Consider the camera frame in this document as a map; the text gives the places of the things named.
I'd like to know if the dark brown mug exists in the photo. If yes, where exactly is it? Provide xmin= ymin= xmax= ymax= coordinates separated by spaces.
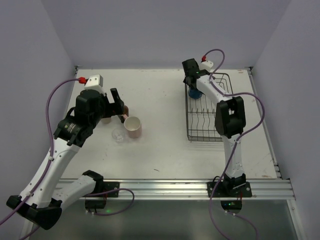
xmin=123 ymin=105 xmax=129 ymax=116

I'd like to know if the blue mug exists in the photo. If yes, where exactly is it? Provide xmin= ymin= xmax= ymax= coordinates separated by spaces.
xmin=188 ymin=88 xmax=203 ymax=100

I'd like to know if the beige cup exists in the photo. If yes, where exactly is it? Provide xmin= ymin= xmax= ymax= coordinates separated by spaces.
xmin=101 ymin=117 xmax=112 ymax=124

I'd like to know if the pink cup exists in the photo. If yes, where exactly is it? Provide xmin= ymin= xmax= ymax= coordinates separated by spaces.
xmin=121 ymin=114 xmax=142 ymax=139

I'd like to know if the clear glass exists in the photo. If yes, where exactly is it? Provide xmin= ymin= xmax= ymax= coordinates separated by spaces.
xmin=111 ymin=128 xmax=126 ymax=143

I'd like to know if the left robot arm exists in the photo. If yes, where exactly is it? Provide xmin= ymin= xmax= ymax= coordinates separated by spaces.
xmin=6 ymin=88 xmax=125 ymax=230

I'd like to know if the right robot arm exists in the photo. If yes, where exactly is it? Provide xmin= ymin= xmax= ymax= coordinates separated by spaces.
xmin=182 ymin=58 xmax=247 ymax=197

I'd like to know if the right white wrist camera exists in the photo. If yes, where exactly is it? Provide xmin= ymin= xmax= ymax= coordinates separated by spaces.
xmin=199 ymin=60 xmax=214 ymax=73

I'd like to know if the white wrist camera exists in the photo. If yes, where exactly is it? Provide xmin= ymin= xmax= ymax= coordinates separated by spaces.
xmin=84 ymin=74 xmax=105 ymax=94
xmin=199 ymin=60 xmax=214 ymax=73

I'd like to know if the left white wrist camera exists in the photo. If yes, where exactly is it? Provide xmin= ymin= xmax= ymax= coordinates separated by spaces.
xmin=84 ymin=74 xmax=105 ymax=94

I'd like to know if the dark wire dish rack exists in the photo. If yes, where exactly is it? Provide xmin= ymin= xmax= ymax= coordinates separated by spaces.
xmin=184 ymin=84 xmax=223 ymax=142

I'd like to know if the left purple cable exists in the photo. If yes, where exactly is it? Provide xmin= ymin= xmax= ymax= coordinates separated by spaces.
xmin=0 ymin=77 xmax=136 ymax=240

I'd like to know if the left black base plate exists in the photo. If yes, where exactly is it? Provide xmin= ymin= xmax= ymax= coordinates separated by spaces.
xmin=85 ymin=181 xmax=120 ymax=198

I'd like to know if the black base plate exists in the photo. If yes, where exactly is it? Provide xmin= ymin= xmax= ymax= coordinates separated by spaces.
xmin=85 ymin=181 xmax=120 ymax=198
xmin=213 ymin=174 xmax=253 ymax=198

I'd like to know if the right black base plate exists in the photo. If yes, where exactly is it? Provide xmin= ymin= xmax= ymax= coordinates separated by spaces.
xmin=213 ymin=174 xmax=253 ymax=198

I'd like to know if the aluminium mounting rail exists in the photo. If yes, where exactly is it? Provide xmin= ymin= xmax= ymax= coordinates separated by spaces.
xmin=54 ymin=178 xmax=296 ymax=201

